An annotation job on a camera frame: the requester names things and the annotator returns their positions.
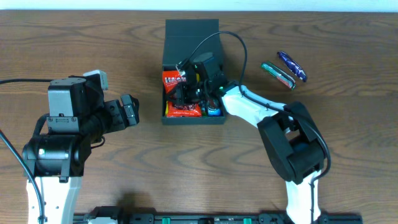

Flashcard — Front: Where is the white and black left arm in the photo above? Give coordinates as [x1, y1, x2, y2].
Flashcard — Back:
[22, 70, 139, 223]

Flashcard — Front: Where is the Haribo gummy bag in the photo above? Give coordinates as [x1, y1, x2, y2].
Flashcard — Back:
[199, 101, 207, 116]

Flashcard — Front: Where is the blue Oreo pack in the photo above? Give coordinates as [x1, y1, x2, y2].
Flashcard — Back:
[206, 99, 221, 116]

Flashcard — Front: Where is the yellow snack bag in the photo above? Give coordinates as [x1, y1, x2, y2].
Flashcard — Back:
[165, 101, 169, 116]

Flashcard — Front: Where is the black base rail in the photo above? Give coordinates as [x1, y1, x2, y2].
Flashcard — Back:
[72, 213, 363, 224]

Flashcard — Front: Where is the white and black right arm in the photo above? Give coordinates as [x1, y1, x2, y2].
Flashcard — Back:
[169, 52, 331, 223]

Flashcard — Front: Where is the purple chocolate bar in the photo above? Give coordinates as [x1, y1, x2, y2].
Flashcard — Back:
[277, 51, 308, 82]

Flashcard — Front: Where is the dark green box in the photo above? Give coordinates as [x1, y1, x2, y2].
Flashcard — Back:
[161, 19, 226, 125]

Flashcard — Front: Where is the red candy bag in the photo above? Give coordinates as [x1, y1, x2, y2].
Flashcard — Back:
[162, 70, 202, 118]

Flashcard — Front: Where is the green red KitKat bar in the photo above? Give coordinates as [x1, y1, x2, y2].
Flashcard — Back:
[261, 62, 296, 90]

